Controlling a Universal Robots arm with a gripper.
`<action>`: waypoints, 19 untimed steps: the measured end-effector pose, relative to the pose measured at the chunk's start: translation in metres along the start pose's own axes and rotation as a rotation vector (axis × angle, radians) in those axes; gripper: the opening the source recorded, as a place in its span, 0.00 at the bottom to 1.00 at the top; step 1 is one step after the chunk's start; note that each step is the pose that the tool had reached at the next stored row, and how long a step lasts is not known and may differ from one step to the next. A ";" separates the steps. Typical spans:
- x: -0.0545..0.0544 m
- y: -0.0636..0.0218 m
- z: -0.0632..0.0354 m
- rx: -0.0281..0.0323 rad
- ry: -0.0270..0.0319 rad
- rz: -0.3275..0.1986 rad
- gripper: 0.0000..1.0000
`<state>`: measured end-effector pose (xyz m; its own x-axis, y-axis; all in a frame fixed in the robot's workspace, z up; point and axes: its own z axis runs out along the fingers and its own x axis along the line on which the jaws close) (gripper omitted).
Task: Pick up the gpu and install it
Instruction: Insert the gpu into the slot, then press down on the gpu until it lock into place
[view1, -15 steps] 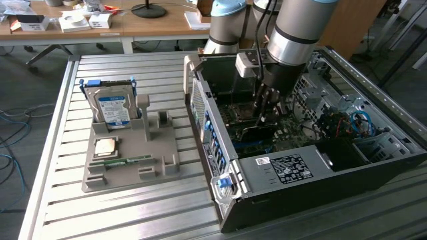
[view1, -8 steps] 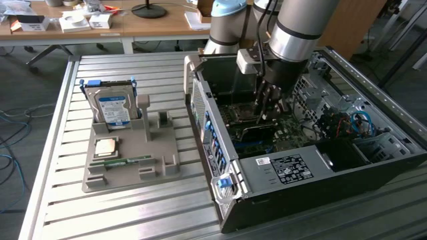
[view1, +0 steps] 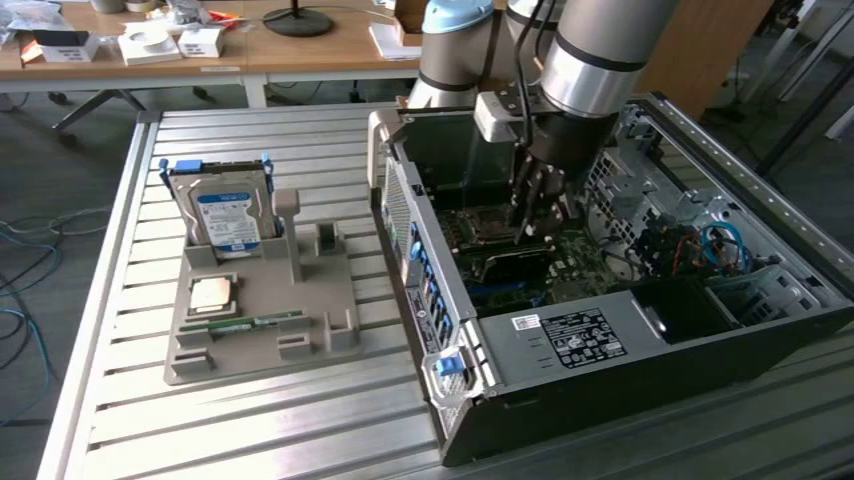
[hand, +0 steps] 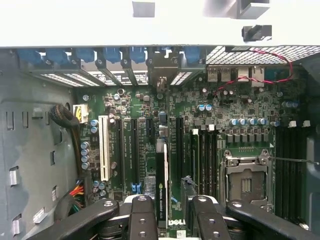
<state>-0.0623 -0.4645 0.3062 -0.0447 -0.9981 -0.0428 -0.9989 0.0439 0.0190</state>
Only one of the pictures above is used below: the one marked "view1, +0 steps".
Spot white box with roll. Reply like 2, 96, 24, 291
117, 22, 183, 67

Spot CPU socket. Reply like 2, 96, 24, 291
463, 207, 528, 246

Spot small brown cardboard box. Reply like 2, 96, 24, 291
392, 0, 428, 34

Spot white labelled box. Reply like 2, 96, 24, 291
177, 27, 227, 59

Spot blue floor cable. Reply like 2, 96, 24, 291
0, 242, 61, 426

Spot grey power supply unit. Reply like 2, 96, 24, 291
473, 291, 672, 389

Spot blue expansion slot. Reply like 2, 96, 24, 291
465, 284, 535, 298

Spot wooden cabinet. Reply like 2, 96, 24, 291
623, 0, 779, 121

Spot green RAM stick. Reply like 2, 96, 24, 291
177, 310, 303, 334

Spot grey parts rack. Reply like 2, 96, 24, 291
162, 188, 367, 386

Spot black NVIDIA graphics card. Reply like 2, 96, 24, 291
476, 243, 559, 287

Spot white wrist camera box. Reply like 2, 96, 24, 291
473, 92, 532, 143

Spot clear plastic bags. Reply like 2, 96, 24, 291
0, 0, 74, 32

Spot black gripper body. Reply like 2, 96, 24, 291
523, 112, 622, 180

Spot white floor cable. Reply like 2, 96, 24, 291
0, 207, 113, 237

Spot wooden top desk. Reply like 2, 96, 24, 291
0, 0, 249, 146
243, 0, 612, 109

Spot white paper stack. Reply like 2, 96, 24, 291
369, 22, 423, 60

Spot green motherboard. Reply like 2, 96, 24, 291
432, 179, 646, 319

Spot hard disk in blue caddy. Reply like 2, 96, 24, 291
157, 153, 288, 259

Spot black camera cable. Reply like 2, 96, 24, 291
511, 0, 567, 149

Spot black lamp base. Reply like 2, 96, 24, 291
261, 0, 335, 39

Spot black topped white box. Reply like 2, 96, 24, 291
30, 29, 101, 64

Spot blue data wire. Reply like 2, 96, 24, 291
699, 221, 754, 275

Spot CPU chip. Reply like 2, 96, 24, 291
188, 277, 236, 315

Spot open black PC case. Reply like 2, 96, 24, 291
365, 92, 854, 469

